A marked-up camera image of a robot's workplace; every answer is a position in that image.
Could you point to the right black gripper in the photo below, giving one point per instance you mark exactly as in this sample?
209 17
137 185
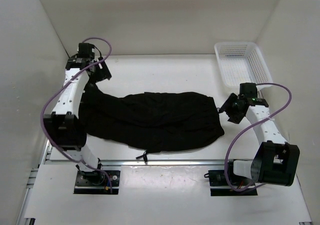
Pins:
226 106

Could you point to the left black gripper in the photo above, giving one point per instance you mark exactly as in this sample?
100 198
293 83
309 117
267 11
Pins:
103 73

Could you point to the black trousers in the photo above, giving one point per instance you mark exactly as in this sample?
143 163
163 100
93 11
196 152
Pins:
151 121

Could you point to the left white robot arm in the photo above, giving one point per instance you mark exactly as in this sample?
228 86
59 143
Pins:
62 125

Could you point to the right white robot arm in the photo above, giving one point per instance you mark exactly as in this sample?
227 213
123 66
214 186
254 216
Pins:
276 160

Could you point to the white plastic mesh basket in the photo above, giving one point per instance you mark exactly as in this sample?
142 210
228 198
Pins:
241 62

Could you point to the aluminium front rail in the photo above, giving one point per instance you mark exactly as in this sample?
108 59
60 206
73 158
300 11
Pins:
167 162

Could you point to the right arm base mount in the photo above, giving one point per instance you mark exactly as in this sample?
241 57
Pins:
220 188

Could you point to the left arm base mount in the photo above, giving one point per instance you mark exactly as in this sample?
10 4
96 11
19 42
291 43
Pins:
96 183

